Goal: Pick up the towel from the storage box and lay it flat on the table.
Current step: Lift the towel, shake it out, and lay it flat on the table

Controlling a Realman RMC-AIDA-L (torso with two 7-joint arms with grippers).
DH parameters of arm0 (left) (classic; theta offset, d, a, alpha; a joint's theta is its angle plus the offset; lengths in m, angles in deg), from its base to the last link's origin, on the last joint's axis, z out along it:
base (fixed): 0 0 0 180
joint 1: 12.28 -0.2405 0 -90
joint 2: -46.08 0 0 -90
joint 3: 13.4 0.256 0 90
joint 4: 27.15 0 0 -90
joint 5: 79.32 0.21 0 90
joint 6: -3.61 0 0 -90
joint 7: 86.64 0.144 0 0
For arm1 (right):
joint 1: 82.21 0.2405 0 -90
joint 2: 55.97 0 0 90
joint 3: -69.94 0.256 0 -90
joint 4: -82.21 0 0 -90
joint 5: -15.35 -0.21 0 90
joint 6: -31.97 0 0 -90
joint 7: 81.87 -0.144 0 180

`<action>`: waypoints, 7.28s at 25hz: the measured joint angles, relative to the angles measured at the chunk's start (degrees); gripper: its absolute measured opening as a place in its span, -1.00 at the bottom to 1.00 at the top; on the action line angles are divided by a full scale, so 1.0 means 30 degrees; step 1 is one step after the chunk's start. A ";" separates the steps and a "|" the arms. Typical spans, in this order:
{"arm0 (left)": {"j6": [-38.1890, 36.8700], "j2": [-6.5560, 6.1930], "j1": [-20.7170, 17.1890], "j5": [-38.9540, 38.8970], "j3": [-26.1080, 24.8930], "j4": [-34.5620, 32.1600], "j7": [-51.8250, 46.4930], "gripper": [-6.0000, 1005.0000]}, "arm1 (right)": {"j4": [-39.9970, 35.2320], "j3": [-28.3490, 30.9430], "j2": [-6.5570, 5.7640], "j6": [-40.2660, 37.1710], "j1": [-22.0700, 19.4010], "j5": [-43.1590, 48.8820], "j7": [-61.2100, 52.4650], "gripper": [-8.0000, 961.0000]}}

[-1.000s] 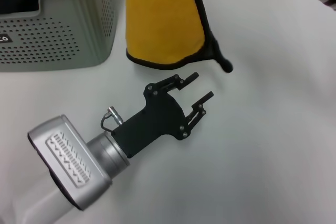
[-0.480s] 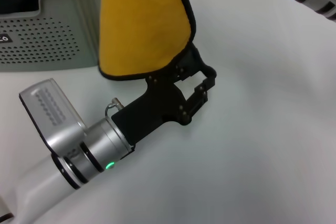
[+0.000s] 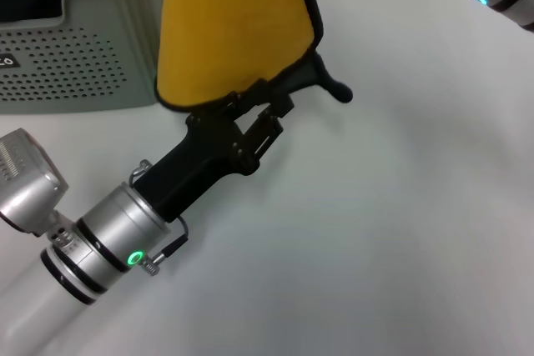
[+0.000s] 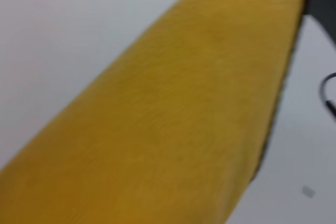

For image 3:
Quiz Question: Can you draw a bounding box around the yellow and dark green towel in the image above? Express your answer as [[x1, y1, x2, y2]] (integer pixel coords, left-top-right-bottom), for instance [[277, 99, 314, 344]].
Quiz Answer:
[[154, 0, 354, 113]]

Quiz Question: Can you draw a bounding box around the silver vented wrist camera box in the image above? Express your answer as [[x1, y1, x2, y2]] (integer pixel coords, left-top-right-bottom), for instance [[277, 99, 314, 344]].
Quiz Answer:
[[0, 128, 70, 236]]

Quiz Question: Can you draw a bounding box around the left gripper cable with connectors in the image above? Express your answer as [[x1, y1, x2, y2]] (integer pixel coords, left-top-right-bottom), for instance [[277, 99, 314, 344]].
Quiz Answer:
[[128, 159, 189, 277]]

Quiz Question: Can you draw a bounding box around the grey-green perforated storage box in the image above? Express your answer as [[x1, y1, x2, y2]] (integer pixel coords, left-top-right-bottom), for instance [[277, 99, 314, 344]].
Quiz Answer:
[[0, 0, 168, 115]]

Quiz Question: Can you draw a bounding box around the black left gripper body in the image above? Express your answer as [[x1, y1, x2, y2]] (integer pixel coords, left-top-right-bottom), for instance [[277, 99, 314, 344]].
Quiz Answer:
[[135, 108, 262, 223]]

